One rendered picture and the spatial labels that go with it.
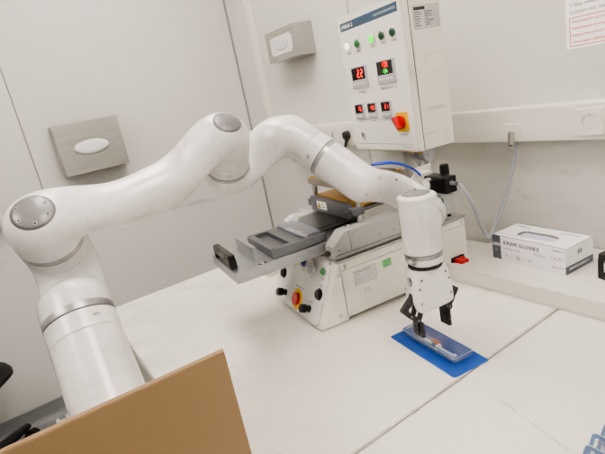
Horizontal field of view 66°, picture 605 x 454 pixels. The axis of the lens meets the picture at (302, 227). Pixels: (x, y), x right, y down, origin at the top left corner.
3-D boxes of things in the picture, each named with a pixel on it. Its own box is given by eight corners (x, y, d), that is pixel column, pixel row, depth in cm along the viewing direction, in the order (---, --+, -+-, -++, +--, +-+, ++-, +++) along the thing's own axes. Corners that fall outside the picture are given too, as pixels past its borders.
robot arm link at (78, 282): (31, 327, 74) (-4, 211, 83) (67, 358, 90) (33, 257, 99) (108, 295, 79) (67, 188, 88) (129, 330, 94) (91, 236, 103)
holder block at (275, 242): (296, 228, 148) (294, 221, 147) (327, 240, 131) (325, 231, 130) (248, 244, 142) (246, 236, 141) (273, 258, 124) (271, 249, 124)
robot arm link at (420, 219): (410, 241, 110) (399, 257, 102) (403, 187, 106) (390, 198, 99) (447, 241, 105) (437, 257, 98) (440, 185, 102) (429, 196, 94)
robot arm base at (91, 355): (40, 442, 62) (7, 322, 69) (60, 464, 77) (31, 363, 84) (177, 380, 72) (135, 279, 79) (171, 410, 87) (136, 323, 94)
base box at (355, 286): (401, 247, 177) (395, 203, 172) (478, 271, 144) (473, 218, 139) (274, 295, 157) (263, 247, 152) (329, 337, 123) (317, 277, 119)
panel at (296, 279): (275, 295, 155) (287, 240, 153) (319, 328, 128) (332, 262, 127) (270, 295, 154) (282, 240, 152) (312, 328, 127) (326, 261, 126)
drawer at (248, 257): (302, 237, 151) (297, 214, 149) (336, 252, 131) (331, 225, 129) (215, 267, 140) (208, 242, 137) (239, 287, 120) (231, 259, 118)
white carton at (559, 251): (519, 244, 146) (518, 222, 144) (593, 260, 126) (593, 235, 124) (492, 257, 141) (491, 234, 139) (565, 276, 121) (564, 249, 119)
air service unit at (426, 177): (430, 209, 139) (425, 160, 135) (467, 216, 126) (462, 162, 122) (417, 214, 137) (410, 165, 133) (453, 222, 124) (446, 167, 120)
